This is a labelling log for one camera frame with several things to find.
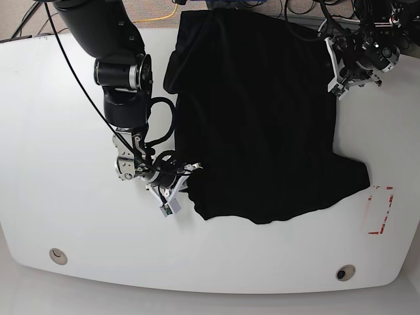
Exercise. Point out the black robot arm image-left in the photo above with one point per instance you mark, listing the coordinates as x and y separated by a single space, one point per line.
123 70

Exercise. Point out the table cable grommet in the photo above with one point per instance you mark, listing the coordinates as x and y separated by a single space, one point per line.
345 273
58 256

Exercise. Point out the black t-shirt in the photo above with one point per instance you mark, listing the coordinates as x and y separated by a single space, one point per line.
254 110

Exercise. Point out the left table cable grommet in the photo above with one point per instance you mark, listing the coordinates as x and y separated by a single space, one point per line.
58 256

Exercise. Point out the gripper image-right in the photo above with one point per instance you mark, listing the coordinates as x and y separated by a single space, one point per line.
346 69

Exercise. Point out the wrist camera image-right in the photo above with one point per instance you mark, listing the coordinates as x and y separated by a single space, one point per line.
337 89

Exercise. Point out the red tape rectangle marking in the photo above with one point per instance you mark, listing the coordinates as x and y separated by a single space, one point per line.
379 206

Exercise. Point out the aluminium frame stand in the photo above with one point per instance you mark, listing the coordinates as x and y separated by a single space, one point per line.
237 18

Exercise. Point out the right table cable grommet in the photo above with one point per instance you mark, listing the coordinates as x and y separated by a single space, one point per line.
345 273

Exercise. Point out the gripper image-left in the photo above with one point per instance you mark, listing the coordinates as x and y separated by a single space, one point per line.
167 179

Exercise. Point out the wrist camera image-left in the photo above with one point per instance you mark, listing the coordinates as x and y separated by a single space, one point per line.
170 208

